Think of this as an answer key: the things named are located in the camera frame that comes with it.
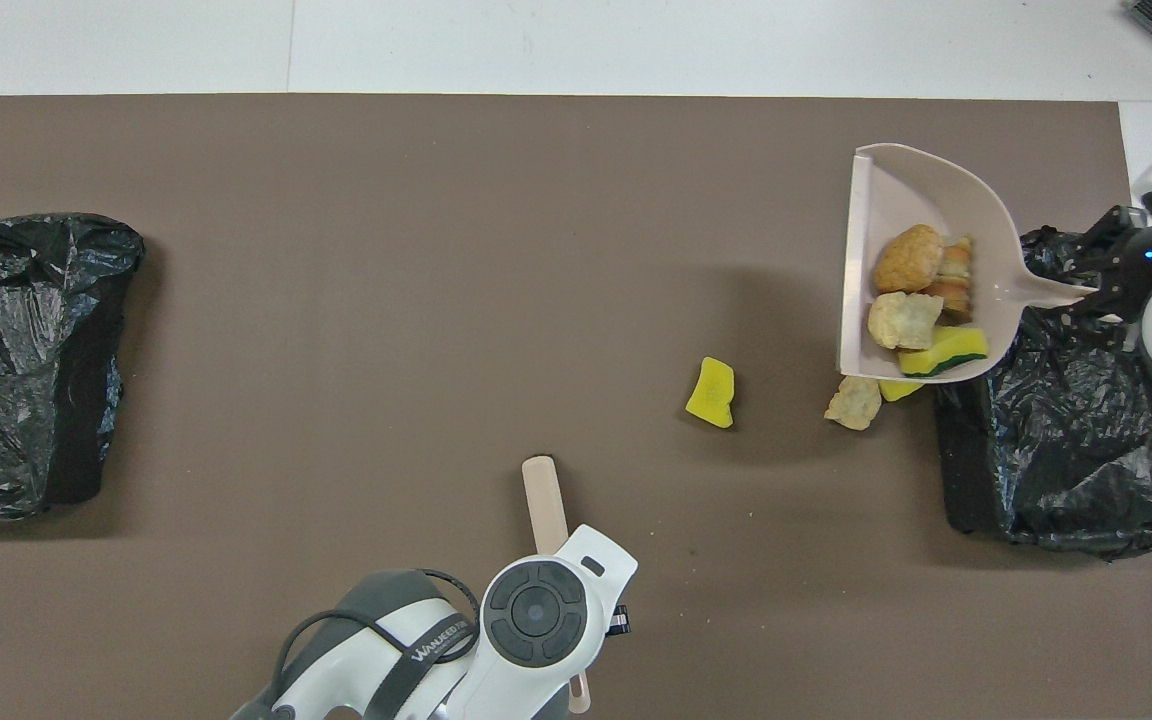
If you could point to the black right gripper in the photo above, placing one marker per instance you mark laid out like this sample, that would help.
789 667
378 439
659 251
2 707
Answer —
1141 255

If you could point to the striped orange croissant toy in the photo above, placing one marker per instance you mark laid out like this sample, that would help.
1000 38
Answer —
901 320
956 275

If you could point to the yellow and green sponge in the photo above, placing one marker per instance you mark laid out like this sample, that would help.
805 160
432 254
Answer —
946 350

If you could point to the brown bread toy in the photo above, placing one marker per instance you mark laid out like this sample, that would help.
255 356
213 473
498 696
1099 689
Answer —
908 258

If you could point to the beige plastic dustpan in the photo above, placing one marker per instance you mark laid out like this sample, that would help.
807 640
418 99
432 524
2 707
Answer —
926 190

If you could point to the yellow sponge block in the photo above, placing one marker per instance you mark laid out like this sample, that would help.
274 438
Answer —
898 389

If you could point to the beige pastry toy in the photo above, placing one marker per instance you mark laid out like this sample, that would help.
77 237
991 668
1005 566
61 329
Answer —
853 407

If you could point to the curved yellow sponge piece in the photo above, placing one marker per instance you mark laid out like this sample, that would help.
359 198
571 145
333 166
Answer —
712 395

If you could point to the beige hand brush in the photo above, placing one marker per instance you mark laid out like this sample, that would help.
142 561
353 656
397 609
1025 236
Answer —
543 500

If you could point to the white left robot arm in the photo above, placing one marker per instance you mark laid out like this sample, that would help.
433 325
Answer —
536 610

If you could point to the brown table mat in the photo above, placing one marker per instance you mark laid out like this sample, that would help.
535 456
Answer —
536 150

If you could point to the black left wrist connector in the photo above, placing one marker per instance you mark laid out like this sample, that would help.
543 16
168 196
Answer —
619 620

